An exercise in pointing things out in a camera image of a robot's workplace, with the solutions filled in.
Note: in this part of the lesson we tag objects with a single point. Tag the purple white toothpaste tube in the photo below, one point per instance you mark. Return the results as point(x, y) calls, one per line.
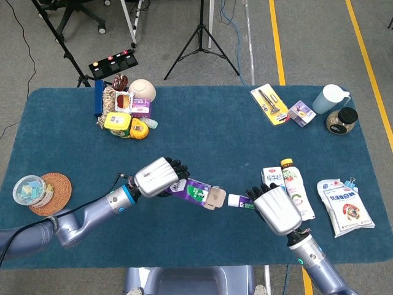
point(238, 201)

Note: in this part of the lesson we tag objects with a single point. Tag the purple white small box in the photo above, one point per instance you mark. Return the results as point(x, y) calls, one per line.
point(142, 107)

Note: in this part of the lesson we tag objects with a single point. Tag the round woven coaster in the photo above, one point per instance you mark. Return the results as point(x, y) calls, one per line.
point(61, 193)

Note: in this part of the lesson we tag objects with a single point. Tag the small purple white carton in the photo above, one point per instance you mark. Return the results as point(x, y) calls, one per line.
point(302, 113)

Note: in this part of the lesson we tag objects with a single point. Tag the beige bowl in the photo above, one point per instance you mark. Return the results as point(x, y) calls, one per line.
point(142, 89)

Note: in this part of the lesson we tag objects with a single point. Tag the blue table mat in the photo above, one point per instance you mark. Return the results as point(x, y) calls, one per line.
point(196, 138)

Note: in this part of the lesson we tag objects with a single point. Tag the white pole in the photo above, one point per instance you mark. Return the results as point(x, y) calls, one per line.
point(211, 24)

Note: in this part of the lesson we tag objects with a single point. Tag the light blue plastic pitcher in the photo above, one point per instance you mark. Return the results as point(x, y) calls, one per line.
point(328, 98)

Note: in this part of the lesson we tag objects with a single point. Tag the yellow razor blister pack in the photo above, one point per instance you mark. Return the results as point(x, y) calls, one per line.
point(270, 103)

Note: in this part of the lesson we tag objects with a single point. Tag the white metal frame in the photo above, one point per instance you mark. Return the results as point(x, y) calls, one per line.
point(130, 24)

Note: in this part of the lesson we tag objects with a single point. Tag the brown snack bag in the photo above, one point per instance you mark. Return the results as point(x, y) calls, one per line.
point(120, 82)

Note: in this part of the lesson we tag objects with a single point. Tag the blue binder clip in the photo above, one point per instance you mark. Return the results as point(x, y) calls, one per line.
point(350, 185)

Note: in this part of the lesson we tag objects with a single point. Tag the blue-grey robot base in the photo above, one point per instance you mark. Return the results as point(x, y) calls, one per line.
point(187, 281)

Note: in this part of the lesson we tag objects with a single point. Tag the blue rectangular block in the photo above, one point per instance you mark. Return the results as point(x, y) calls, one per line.
point(98, 98)

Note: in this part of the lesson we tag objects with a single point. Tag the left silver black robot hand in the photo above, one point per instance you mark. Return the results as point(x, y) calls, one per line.
point(153, 178)

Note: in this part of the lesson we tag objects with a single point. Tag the yellow lid container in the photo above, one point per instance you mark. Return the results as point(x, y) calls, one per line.
point(116, 123)

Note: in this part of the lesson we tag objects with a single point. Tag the white drink bottle yellow cap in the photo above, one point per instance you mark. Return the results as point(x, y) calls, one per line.
point(294, 184)

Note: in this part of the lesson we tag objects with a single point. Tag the mint green brush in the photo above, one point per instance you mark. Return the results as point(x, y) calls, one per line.
point(152, 123)

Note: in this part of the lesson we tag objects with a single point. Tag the black tripod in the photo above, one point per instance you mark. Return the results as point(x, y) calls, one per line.
point(201, 27)

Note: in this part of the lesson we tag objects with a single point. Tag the black slanted light stand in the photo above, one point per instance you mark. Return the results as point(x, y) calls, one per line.
point(66, 52)

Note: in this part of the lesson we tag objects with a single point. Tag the white blue milk carton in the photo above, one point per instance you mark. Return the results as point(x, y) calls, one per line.
point(271, 175)

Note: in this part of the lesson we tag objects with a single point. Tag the clear tub with paper pieces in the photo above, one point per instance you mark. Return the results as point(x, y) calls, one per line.
point(30, 190)

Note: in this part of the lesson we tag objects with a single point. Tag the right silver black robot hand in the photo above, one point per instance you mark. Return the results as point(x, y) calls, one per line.
point(276, 212)

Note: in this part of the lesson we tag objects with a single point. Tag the glass jar black lid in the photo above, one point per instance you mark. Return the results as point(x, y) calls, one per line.
point(342, 121)

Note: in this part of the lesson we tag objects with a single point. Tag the purple toothpaste box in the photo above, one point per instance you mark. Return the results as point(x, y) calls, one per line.
point(193, 192)

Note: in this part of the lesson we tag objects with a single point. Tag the white sugar bag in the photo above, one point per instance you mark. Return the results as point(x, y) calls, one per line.
point(347, 209)

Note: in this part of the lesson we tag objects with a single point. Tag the black office chair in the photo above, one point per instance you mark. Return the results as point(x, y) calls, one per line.
point(70, 9)

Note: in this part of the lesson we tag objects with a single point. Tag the yellow round tape measure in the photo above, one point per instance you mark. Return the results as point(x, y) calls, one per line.
point(138, 129)

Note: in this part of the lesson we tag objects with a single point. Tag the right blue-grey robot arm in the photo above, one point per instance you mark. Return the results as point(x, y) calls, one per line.
point(313, 261)

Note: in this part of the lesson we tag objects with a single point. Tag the black foot pedal box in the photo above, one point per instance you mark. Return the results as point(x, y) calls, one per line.
point(113, 63)

